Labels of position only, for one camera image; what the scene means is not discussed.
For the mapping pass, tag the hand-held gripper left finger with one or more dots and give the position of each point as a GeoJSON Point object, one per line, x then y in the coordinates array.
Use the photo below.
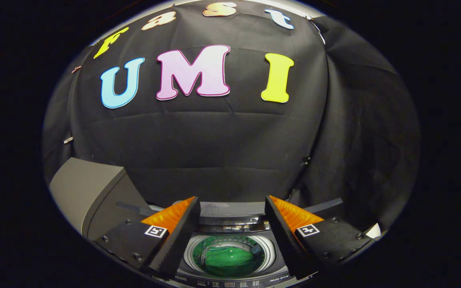
{"type": "Point", "coordinates": [182, 240]}

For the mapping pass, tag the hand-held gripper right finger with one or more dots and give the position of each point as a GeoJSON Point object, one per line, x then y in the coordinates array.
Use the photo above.
{"type": "Point", "coordinates": [284, 240]}

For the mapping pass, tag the green polo shirt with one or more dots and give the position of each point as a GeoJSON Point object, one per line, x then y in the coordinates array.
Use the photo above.
{"type": "Point", "coordinates": [230, 260]}

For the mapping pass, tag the small grey washing machine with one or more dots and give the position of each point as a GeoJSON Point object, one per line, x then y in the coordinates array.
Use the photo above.
{"type": "Point", "coordinates": [234, 282]}

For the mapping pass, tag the black backdrop cloth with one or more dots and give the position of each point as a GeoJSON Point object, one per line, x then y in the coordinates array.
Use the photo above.
{"type": "Point", "coordinates": [214, 140]}

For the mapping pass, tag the grey cabinet box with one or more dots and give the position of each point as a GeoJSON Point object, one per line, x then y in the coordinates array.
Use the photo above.
{"type": "Point", "coordinates": [86, 188]}

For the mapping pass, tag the silver clip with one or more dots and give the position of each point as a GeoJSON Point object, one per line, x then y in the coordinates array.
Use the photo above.
{"type": "Point", "coordinates": [68, 140]}

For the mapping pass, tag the reddish clip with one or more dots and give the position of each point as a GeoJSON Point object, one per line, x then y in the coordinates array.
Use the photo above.
{"type": "Point", "coordinates": [76, 68]}

